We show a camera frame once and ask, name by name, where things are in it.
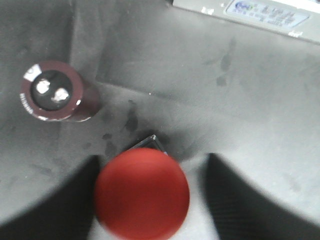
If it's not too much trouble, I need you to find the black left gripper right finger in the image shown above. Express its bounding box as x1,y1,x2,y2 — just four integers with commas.
204,153,320,240

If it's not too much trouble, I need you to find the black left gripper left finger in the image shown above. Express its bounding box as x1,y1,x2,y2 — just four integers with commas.
0,155,100,240

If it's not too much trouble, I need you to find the red mushroom push button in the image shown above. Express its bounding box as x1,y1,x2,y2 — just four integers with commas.
93,134,190,240

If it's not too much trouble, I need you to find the right metal mesh power supply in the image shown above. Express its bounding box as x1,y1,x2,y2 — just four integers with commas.
170,0,320,43

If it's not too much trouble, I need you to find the front dark red capacitor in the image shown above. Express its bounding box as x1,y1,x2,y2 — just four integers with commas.
19,60,101,122

